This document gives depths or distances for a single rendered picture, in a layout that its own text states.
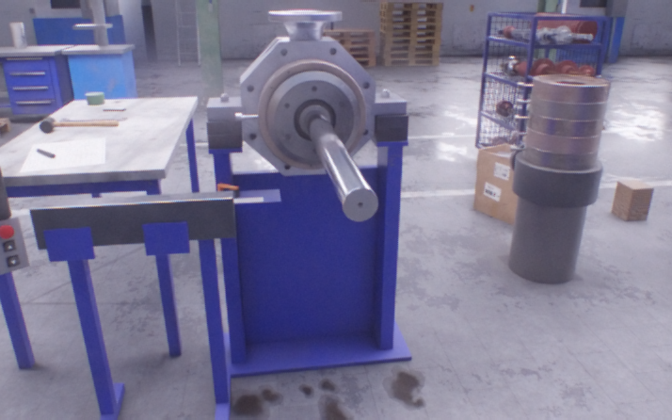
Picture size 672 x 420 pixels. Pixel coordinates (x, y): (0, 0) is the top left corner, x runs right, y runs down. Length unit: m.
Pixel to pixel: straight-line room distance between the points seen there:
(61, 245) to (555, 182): 2.23
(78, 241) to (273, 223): 0.76
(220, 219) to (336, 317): 0.90
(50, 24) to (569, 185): 11.13
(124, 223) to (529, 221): 2.08
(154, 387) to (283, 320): 0.59
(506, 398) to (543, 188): 1.13
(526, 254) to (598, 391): 0.94
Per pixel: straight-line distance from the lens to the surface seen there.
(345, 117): 1.81
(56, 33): 12.60
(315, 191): 2.17
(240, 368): 2.37
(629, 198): 4.20
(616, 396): 2.49
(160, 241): 1.81
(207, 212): 1.76
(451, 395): 2.28
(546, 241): 3.06
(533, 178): 2.93
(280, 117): 1.79
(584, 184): 2.95
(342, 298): 2.41
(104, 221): 1.82
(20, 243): 1.38
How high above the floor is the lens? 1.48
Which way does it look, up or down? 22 degrees down
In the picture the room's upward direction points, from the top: straight up
